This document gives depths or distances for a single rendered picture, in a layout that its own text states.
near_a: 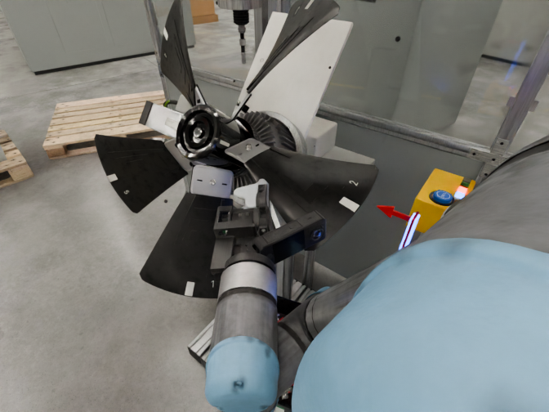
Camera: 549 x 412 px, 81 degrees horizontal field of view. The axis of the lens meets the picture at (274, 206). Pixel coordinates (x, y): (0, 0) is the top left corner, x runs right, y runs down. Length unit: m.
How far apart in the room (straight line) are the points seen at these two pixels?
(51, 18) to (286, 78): 5.20
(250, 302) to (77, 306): 1.78
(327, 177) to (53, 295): 1.87
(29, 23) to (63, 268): 4.22
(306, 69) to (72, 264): 1.86
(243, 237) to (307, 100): 0.53
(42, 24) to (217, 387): 5.80
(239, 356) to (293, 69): 0.79
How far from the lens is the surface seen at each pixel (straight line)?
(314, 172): 0.62
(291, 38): 0.68
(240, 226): 0.47
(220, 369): 0.35
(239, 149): 0.68
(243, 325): 0.36
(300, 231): 0.46
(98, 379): 1.83
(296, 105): 0.92
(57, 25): 5.99
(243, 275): 0.40
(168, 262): 0.75
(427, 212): 0.81
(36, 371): 1.99
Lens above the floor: 1.53
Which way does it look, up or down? 40 degrees down
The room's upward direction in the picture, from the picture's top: straight up
